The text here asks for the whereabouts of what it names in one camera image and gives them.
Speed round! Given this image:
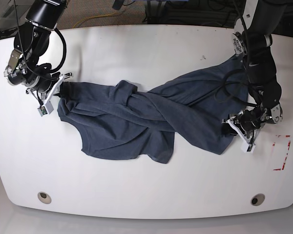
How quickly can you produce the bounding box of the dark blue T-shirt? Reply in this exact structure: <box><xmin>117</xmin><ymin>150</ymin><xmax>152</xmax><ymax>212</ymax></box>
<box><xmin>58</xmin><ymin>56</ymin><xmax>248</xmax><ymax>164</ymax></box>

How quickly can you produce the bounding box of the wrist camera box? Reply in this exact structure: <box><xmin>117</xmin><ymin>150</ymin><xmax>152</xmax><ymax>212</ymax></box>
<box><xmin>38</xmin><ymin>102</ymin><xmax>54</xmax><ymax>117</ymax></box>
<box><xmin>241</xmin><ymin>142</ymin><xmax>256</xmax><ymax>154</ymax></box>

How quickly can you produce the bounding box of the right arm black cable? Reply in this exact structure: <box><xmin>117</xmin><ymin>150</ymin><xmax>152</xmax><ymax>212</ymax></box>
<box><xmin>13</xmin><ymin>0</ymin><xmax>68</xmax><ymax>74</ymax></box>

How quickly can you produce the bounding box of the red tape rectangle marking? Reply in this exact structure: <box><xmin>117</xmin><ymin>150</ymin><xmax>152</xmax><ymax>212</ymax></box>
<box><xmin>271</xmin><ymin>135</ymin><xmax>291</xmax><ymax>171</ymax></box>

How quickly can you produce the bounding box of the right table cable grommet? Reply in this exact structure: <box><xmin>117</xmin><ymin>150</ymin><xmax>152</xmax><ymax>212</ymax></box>
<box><xmin>251</xmin><ymin>194</ymin><xmax>265</xmax><ymax>206</ymax></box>

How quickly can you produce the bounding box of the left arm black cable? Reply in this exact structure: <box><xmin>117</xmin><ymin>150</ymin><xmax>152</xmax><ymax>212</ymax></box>
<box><xmin>213</xmin><ymin>0</ymin><xmax>262</xmax><ymax>108</ymax></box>

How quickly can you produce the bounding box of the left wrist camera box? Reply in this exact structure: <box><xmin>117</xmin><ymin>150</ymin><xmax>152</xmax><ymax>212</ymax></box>
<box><xmin>241</xmin><ymin>142</ymin><xmax>256</xmax><ymax>154</ymax></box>

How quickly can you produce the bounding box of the yellow cable on floor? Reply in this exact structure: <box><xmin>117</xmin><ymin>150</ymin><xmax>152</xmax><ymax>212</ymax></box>
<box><xmin>74</xmin><ymin>9</ymin><xmax>118</xmax><ymax>28</ymax></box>

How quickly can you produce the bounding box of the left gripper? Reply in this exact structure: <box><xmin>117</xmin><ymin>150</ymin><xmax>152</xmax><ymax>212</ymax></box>
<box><xmin>221</xmin><ymin>110</ymin><xmax>260</xmax><ymax>144</ymax></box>

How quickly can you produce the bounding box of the left table cable grommet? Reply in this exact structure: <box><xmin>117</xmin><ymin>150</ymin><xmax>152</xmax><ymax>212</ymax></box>
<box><xmin>38</xmin><ymin>192</ymin><xmax>52</xmax><ymax>204</ymax></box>

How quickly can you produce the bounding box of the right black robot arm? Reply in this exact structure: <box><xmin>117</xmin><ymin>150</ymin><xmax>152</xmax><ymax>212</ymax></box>
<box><xmin>4</xmin><ymin>0</ymin><xmax>67</xmax><ymax>104</ymax></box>

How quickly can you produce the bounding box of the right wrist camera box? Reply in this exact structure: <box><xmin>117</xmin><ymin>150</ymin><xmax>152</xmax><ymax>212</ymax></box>
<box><xmin>38</xmin><ymin>102</ymin><xmax>54</xmax><ymax>117</ymax></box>

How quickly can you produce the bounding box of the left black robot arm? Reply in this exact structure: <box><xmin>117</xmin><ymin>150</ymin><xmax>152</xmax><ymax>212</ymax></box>
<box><xmin>222</xmin><ymin>0</ymin><xmax>293</xmax><ymax>152</ymax></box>

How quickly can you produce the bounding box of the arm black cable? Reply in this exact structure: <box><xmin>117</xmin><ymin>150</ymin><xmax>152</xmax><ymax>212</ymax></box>
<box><xmin>213</xmin><ymin>0</ymin><xmax>262</xmax><ymax>108</ymax></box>
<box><xmin>13</xmin><ymin>0</ymin><xmax>68</xmax><ymax>74</ymax></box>

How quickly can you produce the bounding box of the table cable grommet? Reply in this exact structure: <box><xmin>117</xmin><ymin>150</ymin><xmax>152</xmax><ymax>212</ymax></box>
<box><xmin>38</xmin><ymin>192</ymin><xmax>52</xmax><ymax>204</ymax></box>
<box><xmin>251</xmin><ymin>194</ymin><xmax>265</xmax><ymax>206</ymax></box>

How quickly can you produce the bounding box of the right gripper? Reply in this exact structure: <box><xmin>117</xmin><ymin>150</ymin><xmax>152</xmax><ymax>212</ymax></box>
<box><xmin>25</xmin><ymin>72</ymin><xmax>73</xmax><ymax>104</ymax></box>

